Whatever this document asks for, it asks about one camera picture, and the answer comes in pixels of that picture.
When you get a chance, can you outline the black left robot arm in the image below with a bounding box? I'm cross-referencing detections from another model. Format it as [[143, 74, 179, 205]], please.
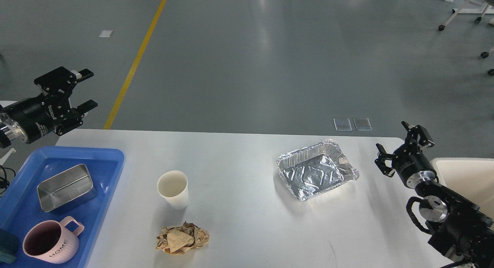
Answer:
[[0, 66, 98, 148]]

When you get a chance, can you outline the crumpled brown paper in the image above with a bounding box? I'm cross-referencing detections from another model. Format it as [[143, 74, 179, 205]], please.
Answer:
[[156, 222, 210, 255]]

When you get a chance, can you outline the teal sponge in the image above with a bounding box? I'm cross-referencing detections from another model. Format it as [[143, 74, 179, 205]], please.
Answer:
[[0, 229, 19, 264]]

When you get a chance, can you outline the clear floor plate left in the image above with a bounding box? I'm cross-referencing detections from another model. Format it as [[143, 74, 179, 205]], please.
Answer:
[[333, 118, 352, 131]]

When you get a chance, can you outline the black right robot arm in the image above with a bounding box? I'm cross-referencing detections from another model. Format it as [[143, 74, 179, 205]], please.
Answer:
[[374, 121, 494, 268]]

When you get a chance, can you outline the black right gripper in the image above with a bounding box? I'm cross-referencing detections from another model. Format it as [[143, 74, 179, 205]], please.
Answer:
[[375, 121, 438, 189]]

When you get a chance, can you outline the cream plastic bin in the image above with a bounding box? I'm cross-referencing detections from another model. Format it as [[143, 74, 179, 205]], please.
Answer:
[[430, 157, 494, 218]]

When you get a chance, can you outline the clear floor plate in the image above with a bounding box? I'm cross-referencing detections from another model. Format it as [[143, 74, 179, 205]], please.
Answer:
[[333, 118, 352, 131], [353, 118, 373, 131]]

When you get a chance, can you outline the stainless steel rectangular container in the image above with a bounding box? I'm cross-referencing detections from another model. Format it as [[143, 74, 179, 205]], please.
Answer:
[[37, 163, 97, 213]]

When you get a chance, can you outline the white paper cup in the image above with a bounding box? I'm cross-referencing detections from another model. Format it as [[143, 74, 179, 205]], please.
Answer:
[[156, 171, 189, 210]]

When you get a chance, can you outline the clear floor plate right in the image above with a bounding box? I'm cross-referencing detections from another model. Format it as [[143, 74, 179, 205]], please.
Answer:
[[353, 118, 373, 131]]

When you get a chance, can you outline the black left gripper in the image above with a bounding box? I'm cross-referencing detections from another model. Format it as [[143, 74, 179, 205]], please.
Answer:
[[1, 66, 98, 144]]

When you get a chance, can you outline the white wheeled frame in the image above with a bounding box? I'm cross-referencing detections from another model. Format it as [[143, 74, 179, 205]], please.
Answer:
[[438, 0, 494, 76]]

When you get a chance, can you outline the white side table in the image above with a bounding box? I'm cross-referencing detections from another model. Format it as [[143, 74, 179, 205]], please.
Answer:
[[0, 100, 17, 165]]

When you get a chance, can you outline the blue plastic tray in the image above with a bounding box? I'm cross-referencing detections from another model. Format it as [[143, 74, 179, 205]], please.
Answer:
[[0, 146, 125, 268]]

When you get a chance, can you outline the aluminium foil tray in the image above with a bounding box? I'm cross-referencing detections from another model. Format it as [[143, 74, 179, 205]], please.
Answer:
[[276, 138, 360, 202]]

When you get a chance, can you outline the pink ribbed mug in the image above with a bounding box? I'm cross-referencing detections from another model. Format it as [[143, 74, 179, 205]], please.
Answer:
[[22, 216, 85, 264]]

